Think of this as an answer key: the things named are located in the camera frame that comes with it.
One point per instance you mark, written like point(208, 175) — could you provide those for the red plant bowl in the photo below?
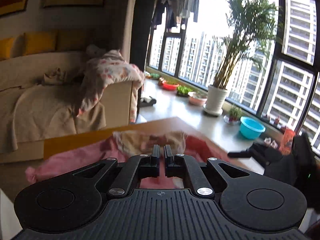
point(166, 85)

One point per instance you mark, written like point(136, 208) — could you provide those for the yellow cushion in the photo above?
point(37, 42)
point(5, 48)

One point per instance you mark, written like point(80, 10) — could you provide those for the blue plastic basin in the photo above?
point(251, 128)

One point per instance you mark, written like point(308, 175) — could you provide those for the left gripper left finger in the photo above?
point(149, 163)

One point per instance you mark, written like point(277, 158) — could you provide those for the floral pink blanket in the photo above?
point(105, 68)

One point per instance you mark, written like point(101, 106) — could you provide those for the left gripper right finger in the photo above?
point(174, 165)

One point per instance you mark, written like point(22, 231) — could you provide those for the potted palm white pot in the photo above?
point(251, 22)

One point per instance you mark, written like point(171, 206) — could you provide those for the pink knitted garment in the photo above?
point(122, 146)

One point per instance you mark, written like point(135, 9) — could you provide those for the pink plant bowl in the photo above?
point(197, 99)

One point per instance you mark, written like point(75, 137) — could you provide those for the beige sofa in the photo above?
point(39, 95)

